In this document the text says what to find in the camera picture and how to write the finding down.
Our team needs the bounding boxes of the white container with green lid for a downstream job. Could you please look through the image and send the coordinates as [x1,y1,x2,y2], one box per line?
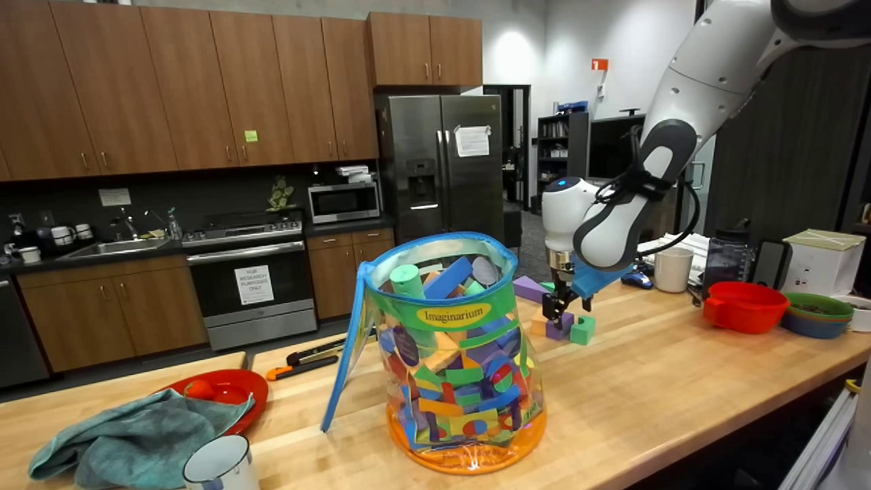
[782,226,867,300]

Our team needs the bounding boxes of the stainless steel oven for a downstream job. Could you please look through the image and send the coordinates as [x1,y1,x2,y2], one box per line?
[181,222,322,354]

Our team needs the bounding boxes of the brown wooden wall cabinets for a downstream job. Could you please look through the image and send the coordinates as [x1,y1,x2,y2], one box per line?
[0,0,380,183]

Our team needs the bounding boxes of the black dishwasher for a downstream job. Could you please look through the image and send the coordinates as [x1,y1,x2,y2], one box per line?
[0,275,52,392]

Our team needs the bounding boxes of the green foam cylinder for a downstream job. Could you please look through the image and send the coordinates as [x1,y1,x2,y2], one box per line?
[390,260,428,301]

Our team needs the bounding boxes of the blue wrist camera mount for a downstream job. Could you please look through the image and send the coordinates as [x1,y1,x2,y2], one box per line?
[568,258,636,301]

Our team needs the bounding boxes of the orange handled tool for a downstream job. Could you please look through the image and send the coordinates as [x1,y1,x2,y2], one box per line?
[263,335,349,383]

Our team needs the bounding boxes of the teal cloth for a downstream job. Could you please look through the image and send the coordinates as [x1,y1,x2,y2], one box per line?
[24,388,255,490]

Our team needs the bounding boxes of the clear plastic block basket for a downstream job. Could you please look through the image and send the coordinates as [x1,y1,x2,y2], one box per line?
[318,228,549,475]

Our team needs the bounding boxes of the white paper on oven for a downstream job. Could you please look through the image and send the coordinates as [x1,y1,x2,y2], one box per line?
[232,260,278,308]

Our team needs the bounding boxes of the red plastic bowl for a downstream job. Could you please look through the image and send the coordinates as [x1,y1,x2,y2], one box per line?
[703,279,792,335]

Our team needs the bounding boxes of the long blue foam block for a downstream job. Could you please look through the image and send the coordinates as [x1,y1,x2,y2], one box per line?
[421,253,475,301]

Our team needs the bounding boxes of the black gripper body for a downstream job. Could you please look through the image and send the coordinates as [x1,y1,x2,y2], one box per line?
[545,256,584,297]

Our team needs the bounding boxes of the brown cabinet above refrigerator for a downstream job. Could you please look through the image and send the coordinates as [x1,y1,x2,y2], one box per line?
[365,11,484,90]

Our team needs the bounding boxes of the narrow brown base cabinet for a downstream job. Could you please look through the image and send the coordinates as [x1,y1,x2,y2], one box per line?
[304,226,396,320]

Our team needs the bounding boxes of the black flat device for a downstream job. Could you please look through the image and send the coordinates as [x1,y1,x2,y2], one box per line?
[748,236,792,290]

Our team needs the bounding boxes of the red bowl left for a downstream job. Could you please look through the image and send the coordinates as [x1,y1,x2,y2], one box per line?
[166,366,271,434]

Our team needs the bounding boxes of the stainless steel refrigerator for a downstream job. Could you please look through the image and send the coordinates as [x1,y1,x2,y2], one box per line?
[376,90,507,245]

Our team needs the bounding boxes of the small green plant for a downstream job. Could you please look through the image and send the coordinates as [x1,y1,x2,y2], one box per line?
[263,177,300,218]

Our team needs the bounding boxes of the green and blue bowl stack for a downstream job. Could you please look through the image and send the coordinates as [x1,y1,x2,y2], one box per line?
[782,290,858,341]

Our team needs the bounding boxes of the white enamel mug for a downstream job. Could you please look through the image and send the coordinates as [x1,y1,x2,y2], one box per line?
[179,433,262,490]

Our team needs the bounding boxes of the white cloth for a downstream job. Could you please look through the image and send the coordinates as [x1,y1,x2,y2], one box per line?
[633,228,712,285]

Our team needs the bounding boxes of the black bookshelf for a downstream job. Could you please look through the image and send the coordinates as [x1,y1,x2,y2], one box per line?
[533,108,591,218]

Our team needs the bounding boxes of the white cup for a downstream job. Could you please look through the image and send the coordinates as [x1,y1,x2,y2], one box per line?
[650,241,697,294]

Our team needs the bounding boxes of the wide brown base cabinet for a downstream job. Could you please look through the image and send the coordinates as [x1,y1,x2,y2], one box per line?
[15,253,209,375]

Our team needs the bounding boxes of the white paper on refrigerator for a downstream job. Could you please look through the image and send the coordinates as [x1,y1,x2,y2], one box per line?
[451,123,493,160]

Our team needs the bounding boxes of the purple rectangular foam block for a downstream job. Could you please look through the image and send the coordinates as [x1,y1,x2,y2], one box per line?
[545,312,577,345]

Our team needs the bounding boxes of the purple wedge foam block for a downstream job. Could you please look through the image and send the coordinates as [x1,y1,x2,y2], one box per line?
[511,271,549,308]

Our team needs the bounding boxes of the silver microwave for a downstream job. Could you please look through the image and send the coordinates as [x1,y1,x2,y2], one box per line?
[304,179,384,226]

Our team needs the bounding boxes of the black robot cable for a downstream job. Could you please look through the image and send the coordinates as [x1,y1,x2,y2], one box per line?
[592,172,704,258]

